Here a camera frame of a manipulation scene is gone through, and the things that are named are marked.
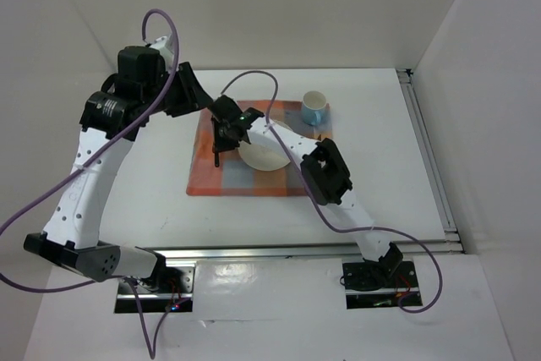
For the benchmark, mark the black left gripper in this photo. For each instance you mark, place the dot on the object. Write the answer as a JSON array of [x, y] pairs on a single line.
[[193, 96]]

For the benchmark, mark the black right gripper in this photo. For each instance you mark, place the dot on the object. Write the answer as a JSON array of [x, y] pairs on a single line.
[[220, 144]]

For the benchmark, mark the cream round plate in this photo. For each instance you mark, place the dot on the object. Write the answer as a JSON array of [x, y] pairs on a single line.
[[261, 158]]

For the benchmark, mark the checkered orange blue cloth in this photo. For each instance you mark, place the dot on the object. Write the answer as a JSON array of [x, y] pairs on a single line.
[[234, 177]]

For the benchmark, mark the light blue mug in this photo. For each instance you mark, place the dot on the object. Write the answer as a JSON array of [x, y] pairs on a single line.
[[314, 108]]

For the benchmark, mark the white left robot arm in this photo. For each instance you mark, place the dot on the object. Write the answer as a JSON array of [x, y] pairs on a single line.
[[147, 79]]

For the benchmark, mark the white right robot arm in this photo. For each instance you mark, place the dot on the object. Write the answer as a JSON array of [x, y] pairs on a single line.
[[326, 181]]

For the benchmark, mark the aluminium table edge rail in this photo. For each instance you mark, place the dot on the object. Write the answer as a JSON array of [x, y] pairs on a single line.
[[452, 244]]

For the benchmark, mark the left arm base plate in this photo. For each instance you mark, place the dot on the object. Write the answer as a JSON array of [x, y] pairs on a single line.
[[175, 295]]

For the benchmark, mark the aluminium side rail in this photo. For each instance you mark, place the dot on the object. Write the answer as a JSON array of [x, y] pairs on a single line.
[[405, 79]]

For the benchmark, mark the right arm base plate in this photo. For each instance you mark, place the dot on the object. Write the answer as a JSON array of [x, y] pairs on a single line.
[[363, 291]]

